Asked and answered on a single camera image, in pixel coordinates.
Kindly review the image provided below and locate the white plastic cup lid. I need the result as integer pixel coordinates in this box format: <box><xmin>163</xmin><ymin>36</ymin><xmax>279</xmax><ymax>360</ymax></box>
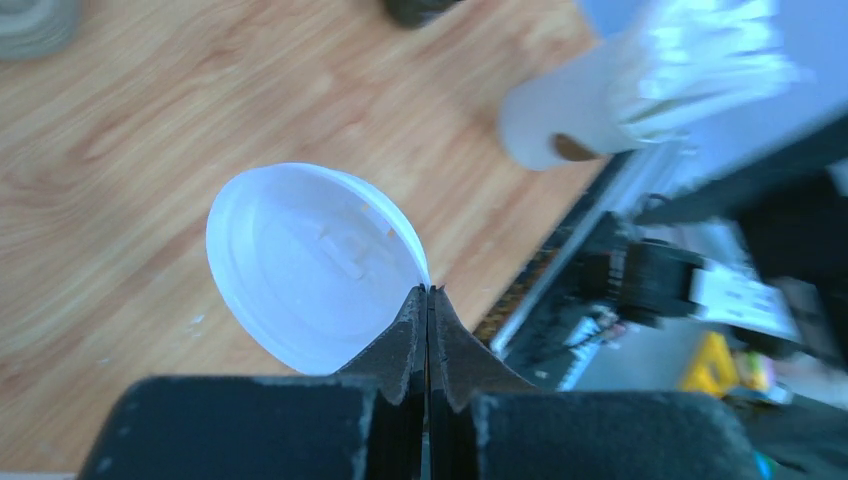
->
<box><xmin>206</xmin><ymin>163</ymin><xmax>430</xmax><ymax>376</ymax></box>

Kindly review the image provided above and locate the white straw holder cup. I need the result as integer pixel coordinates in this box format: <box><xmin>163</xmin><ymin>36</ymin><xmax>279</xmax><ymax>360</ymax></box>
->
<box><xmin>497</xmin><ymin>38</ymin><xmax>668</xmax><ymax>171</ymax></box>

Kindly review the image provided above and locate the cardboard cup carrier tray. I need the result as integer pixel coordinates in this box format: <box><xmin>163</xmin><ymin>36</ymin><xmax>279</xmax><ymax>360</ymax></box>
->
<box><xmin>1</xmin><ymin>0</ymin><xmax>82</xmax><ymax>61</ymax></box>

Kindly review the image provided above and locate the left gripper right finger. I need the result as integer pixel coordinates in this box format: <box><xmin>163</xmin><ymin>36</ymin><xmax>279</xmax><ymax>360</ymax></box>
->
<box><xmin>427</xmin><ymin>287</ymin><xmax>761</xmax><ymax>479</ymax></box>

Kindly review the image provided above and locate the dark brown plastic cup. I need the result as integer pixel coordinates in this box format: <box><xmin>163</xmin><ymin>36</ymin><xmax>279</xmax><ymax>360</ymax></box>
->
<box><xmin>382</xmin><ymin>0</ymin><xmax>461</xmax><ymax>29</ymax></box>

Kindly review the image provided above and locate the wrapped white straws bundle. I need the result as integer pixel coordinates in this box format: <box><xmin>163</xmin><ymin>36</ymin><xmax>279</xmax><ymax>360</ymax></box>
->
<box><xmin>609</xmin><ymin>1</ymin><xmax>811</xmax><ymax>141</ymax></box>

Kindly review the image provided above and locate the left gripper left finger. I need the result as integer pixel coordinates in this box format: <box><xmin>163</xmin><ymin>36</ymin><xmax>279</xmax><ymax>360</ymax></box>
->
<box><xmin>79</xmin><ymin>286</ymin><xmax>428</xmax><ymax>479</ymax></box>

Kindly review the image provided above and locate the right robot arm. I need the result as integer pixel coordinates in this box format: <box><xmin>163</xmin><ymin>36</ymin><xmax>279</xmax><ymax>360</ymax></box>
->
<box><xmin>616</xmin><ymin>169</ymin><xmax>847</xmax><ymax>370</ymax></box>

